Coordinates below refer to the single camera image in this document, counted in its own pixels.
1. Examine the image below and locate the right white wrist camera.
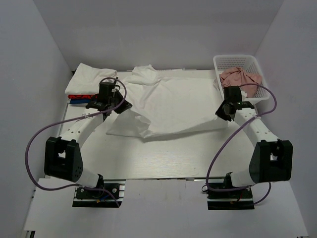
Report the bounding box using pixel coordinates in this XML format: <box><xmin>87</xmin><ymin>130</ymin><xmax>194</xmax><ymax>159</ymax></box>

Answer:
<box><xmin>241</xmin><ymin>90</ymin><xmax>247</xmax><ymax>101</ymax></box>

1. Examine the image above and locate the white t-shirt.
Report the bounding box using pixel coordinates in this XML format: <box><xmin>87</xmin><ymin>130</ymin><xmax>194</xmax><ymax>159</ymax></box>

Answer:
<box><xmin>106</xmin><ymin>65</ymin><xmax>228</xmax><ymax>139</ymax></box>
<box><xmin>65</xmin><ymin>63</ymin><xmax>117</xmax><ymax>95</ymax></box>

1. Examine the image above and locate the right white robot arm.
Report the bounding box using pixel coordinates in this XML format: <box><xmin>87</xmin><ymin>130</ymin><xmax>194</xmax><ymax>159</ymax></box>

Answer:
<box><xmin>216</xmin><ymin>86</ymin><xmax>293</xmax><ymax>198</ymax></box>

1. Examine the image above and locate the folded red t-shirt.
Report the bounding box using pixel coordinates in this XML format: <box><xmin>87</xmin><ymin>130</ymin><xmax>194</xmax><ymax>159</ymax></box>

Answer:
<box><xmin>68</xmin><ymin>94</ymin><xmax>96</xmax><ymax>100</ymax></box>

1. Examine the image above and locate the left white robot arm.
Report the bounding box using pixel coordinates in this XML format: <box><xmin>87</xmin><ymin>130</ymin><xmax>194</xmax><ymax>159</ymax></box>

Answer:
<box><xmin>44</xmin><ymin>78</ymin><xmax>132</xmax><ymax>198</ymax></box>

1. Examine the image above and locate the pink crumpled t-shirt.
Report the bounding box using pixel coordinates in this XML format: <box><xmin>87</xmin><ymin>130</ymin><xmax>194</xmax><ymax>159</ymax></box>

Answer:
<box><xmin>219</xmin><ymin>67</ymin><xmax>263</xmax><ymax>98</ymax></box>

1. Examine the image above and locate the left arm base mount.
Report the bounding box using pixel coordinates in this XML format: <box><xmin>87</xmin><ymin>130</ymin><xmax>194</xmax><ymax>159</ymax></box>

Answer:
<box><xmin>72</xmin><ymin>180</ymin><xmax>125</xmax><ymax>208</ymax></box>

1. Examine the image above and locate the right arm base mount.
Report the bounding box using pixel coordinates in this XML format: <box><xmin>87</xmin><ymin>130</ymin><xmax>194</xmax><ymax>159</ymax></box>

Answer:
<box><xmin>202</xmin><ymin>185</ymin><xmax>255</xmax><ymax>211</ymax></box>

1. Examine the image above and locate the folded blue t-shirt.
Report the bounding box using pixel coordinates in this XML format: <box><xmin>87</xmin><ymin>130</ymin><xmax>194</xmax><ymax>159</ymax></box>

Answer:
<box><xmin>69</xmin><ymin>99</ymin><xmax>91</xmax><ymax>105</ymax></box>

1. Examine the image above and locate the white plastic basket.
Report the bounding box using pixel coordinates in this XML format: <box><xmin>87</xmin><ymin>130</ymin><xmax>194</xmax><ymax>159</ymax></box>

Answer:
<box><xmin>213</xmin><ymin>55</ymin><xmax>267</xmax><ymax>98</ymax></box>

